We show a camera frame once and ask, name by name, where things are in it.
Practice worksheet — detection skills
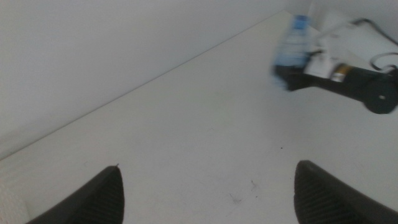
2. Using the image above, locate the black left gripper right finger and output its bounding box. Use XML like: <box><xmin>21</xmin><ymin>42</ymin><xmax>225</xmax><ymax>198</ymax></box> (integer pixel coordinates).
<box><xmin>293</xmin><ymin>159</ymin><xmax>398</xmax><ymax>224</ymax></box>

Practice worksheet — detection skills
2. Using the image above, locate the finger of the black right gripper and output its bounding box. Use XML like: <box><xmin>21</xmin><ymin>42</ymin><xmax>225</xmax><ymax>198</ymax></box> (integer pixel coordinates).
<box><xmin>273</xmin><ymin>66</ymin><xmax>309</xmax><ymax>93</ymax></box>

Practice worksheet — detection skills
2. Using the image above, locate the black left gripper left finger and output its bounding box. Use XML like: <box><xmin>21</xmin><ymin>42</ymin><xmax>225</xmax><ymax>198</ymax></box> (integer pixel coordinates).
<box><xmin>26</xmin><ymin>164</ymin><xmax>126</xmax><ymax>224</ymax></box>

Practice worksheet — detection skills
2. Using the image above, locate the clear water bottle blue cap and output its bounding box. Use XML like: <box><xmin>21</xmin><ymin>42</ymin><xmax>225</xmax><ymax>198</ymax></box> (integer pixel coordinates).
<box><xmin>272</xmin><ymin>14</ymin><xmax>313</xmax><ymax>91</ymax></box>

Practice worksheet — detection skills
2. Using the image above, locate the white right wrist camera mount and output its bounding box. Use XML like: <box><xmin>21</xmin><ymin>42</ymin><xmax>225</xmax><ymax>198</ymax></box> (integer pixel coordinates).
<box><xmin>306</xmin><ymin>18</ymin><xmax>363</xmax><ymax>79</ymax></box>

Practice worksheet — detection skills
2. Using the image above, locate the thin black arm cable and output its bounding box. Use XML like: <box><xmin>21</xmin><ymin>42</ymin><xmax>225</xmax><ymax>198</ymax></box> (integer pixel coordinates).
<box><xmin>369</xmin><ymin>52</ymin><xmax>398</xmax><ymax>72</ymax></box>

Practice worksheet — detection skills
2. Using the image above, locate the black braided camera cable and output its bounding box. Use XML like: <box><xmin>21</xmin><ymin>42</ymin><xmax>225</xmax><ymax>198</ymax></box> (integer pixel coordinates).
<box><xmin>351</xmin><ymin>17</ymin><xmax>398</xmax><ymax>46</ymax></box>

